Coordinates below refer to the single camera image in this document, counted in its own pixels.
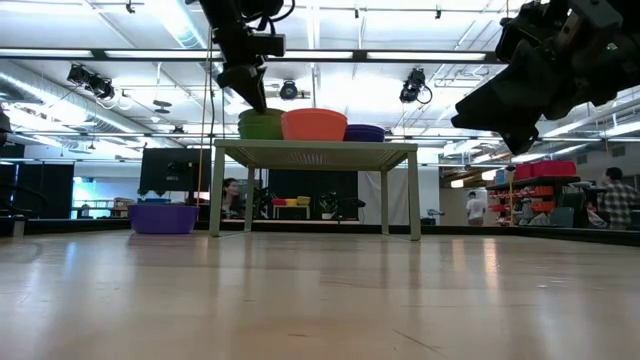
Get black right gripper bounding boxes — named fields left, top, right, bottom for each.
left=450, top=0, right=624, bottom=157

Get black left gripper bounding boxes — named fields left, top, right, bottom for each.
left=198, top=0, right=275, bottom=115

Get red storage bin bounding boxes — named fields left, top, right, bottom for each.
left=514, top=159, right=578, bottom=181

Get storage shelf with orange bins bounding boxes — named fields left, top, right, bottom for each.
left=486, top=174, right=583, bottom=228

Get person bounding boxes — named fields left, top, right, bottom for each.
left=596, top=166, right=640, bottom=231
left=220, top=177, right=247, bottom=220
left=465, top=190, right=488, bottom=227

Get pale green metal rack table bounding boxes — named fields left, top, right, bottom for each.
left=208, top=138, right=421, bottom=242

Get black monitor screen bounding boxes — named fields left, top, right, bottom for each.
left=139, top=147, right=213, bottom=206

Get small white table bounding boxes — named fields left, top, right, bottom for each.
left=272, top=203, right=312, bottom=221

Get potted plant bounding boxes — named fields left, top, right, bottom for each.
left=319, top=192, right=342, bottom=221

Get white backdrop sheet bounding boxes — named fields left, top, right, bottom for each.
left=356, top=167, right=440, bottom=227

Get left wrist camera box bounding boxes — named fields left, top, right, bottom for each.
left=249, top=33, right=287, bottom=58

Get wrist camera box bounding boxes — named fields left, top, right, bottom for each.
left=495, top=0, right=557, bottom=64
left=249, top=33, right=287, bottom=58

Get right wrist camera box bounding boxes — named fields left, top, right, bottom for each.
left=495, top=0, right=557, bottom=64

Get black ceiling spotlight with cable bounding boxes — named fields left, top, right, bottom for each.
left=398, top=68, right=434, bottom=106

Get black table edge rail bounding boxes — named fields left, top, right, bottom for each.
left=0, top=214, right=640, bottom=247

